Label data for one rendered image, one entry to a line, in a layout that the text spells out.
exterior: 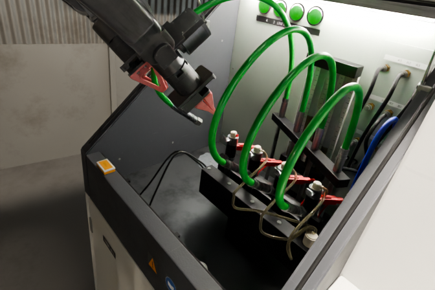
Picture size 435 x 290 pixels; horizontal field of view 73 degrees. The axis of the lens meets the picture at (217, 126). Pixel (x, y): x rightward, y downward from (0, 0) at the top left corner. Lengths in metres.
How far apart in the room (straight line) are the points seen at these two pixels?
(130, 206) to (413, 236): 0.56
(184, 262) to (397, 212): 0.39
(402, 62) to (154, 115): 0.69
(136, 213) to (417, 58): 0.71
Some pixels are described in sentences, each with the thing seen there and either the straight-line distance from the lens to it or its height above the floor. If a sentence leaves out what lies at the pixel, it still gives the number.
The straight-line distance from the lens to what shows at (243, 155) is 0.51.
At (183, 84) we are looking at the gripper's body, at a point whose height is 1.25.
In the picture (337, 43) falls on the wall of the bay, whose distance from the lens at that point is 0.87.
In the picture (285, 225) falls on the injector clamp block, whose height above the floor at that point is 0.98.
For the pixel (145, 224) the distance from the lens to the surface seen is 0.69.
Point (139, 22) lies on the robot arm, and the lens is 0.45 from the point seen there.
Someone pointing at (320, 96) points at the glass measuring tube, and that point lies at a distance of 0.89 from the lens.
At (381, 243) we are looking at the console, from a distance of 0.61.
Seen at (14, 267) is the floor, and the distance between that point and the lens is 1.96.
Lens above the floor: 1.45
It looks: 27 degrees down
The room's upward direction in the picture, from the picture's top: 8 degrees clockwise
